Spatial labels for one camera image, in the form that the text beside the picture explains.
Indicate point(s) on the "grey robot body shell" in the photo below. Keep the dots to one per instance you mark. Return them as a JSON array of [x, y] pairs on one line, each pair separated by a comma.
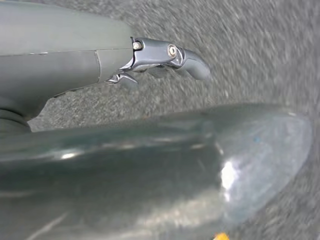
[[149, 172]]

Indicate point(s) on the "yellow floor tape strip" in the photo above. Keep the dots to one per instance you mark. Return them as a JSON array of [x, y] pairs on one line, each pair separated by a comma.
[[221, 236]]

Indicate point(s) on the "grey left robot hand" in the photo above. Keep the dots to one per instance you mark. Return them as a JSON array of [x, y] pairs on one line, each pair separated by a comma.
[[62, 49]]

